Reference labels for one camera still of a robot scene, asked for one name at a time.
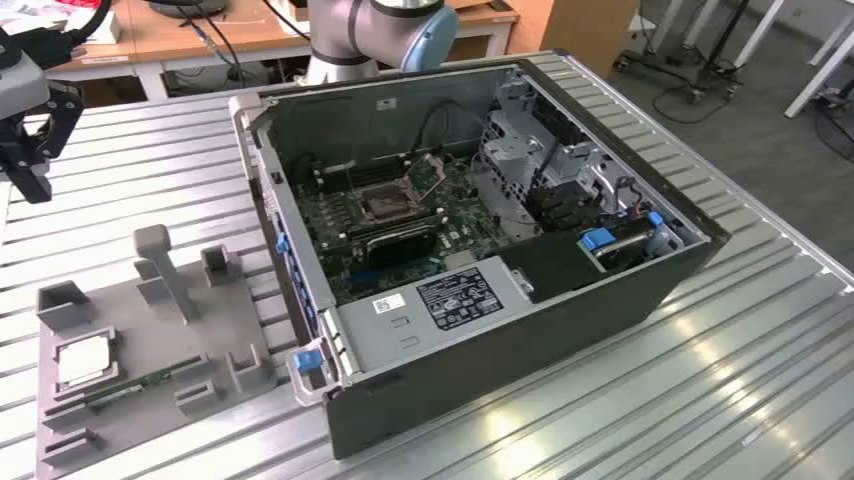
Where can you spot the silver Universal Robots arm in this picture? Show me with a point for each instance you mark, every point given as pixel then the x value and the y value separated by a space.
pixel 361 30

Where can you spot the metal disk bay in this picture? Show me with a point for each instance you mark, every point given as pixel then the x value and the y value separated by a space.
pixel 601 172

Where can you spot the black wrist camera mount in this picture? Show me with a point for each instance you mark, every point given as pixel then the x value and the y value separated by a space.
pixel 47 47

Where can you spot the CPU socket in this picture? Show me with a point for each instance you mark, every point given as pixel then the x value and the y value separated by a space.
pixel 387 205

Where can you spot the white box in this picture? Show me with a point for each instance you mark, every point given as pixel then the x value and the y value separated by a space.
pixel 110 30

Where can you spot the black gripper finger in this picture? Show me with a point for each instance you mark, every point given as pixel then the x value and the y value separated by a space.
pixel 10 145
pixel 67 110

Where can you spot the blue rear latch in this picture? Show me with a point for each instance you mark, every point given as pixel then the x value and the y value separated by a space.
pixel 281 243

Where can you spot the green motherboard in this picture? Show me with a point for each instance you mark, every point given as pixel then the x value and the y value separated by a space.
pixel 461 200

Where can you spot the wooden cabinet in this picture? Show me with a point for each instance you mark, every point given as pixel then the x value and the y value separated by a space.
pixel 581 30

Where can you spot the thin metal locking lever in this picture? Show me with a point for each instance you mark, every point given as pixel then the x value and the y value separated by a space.
pixel 443 176

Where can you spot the black open PC case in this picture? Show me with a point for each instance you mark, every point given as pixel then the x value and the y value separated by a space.
pixel 534 360

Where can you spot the green RAM stick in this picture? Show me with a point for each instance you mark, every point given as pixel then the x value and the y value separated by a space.
pixel 134 384

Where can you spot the grey power supply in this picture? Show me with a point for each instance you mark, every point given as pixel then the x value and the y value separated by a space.
pixel 387 345

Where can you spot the black round base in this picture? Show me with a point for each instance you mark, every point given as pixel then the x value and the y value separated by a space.
pixel 187 6

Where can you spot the hard disk in blue carrier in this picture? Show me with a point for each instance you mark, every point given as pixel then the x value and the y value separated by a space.
pixel 595 239

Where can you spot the black RAM slot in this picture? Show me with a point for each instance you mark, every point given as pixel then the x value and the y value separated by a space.
pixel 367 179
pixel 363 169

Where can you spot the black glossy card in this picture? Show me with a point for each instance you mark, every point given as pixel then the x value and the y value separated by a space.
pixel 401 247

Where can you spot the grey parts rack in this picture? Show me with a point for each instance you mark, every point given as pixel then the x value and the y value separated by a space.
pixel 200 320

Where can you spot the small blue bay clip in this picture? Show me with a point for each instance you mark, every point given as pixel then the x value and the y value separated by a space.
pixel 653 218

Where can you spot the silver square CPU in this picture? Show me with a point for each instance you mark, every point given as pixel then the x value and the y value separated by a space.
pixel 83 362

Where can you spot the silver chipset heatsink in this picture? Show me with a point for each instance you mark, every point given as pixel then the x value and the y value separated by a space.
pixel 461 260

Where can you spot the white table frame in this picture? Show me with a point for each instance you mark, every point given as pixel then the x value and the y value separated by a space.
pixel 814 75

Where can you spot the black wheeled stand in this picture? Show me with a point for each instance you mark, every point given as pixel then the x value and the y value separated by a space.
pixel 724 30

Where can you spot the silver drive cage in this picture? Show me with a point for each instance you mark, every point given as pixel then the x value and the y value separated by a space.
pixel 507 150

